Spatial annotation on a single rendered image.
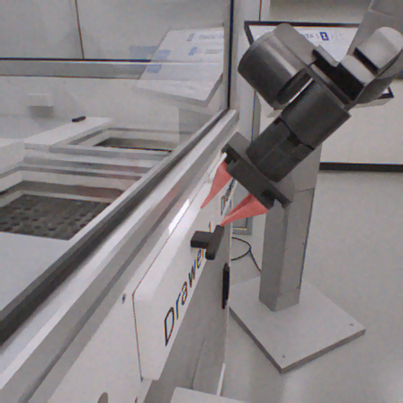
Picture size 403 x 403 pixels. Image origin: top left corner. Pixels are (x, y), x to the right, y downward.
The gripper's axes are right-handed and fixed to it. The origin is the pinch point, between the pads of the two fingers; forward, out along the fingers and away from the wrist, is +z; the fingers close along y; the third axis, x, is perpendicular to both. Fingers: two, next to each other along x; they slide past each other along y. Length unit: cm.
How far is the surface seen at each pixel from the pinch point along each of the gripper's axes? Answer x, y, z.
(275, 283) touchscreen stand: -85, -53, 51
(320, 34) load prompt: -95, 5, -27
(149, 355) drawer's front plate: 18.1, -3.1, 7.1
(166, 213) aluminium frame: 8.7, 4.8, -0.3
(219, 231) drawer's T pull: 2.1, -2.0, 0.7
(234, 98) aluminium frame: -43.2, 10.2, -3.2
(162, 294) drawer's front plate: 15.2, -0.1, 2.9
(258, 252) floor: -138, -55, 74
